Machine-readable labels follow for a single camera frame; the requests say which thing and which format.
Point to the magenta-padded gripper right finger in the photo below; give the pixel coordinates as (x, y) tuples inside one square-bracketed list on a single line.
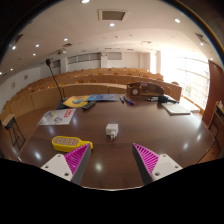
[(165, 166)]

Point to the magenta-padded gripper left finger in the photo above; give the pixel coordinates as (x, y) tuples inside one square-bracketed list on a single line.
[(57, 165)]

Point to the white charger with red switch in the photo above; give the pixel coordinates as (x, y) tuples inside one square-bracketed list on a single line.
[(112, 130)]

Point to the white magazine with red print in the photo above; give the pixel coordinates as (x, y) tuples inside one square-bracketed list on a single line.
[(57, 117)]

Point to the white notebook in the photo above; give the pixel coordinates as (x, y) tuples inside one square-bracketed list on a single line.
[(176, 109)]

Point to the black gooseneck desk microphone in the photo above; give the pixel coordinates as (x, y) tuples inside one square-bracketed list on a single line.
[(62, 104)]

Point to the small wooden side desk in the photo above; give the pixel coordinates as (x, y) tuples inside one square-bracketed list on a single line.
[(9, 120)]

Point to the yellow book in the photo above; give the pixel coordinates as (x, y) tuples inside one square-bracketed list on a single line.
[(76, 101)]

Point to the black desk device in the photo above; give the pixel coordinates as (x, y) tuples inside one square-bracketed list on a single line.
[(162, 99)]

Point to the black remote control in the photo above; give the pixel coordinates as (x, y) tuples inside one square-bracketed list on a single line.
[(88, 105)]

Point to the wooden shelf unit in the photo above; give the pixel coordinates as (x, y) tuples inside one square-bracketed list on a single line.
[(218, 120)]

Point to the rows of wooden auditorium seats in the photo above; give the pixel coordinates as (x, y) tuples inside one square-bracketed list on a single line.
[(50, 95)]

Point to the red marker pen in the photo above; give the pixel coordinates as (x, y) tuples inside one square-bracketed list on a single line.
[(129, 100)]

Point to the wooden desk organizer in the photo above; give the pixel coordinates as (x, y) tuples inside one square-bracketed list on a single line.
[(145, 90)]

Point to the blue marker pen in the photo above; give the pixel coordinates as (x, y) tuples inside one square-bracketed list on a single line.
[(121, 99)]

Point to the blue booklet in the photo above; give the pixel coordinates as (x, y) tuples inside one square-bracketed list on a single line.
[(104, 97)]

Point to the round ceiling lights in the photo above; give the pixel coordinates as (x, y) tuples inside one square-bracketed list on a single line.
[(112, 24)]

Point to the square ceiling vent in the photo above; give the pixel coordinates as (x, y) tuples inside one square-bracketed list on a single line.
[(113, 15)]

